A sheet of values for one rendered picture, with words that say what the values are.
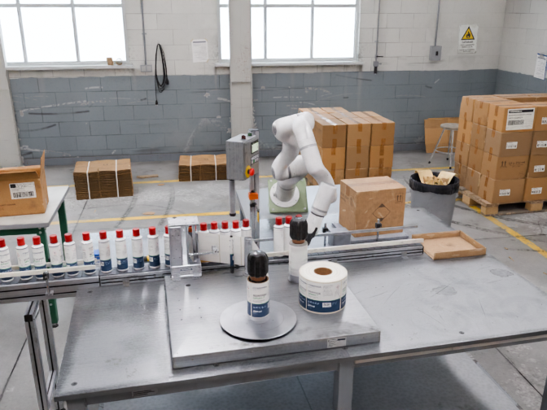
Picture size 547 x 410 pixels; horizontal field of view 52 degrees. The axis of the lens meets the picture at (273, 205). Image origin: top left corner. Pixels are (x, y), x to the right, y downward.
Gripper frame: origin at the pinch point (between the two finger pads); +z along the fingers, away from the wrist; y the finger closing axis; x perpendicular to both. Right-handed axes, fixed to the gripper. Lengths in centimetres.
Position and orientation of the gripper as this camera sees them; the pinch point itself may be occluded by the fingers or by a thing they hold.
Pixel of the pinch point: (307, 241)
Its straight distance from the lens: 287.9
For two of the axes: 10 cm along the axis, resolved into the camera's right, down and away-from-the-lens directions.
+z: -3.3, 9.1, 2.4
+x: 9.2, 2.5, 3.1
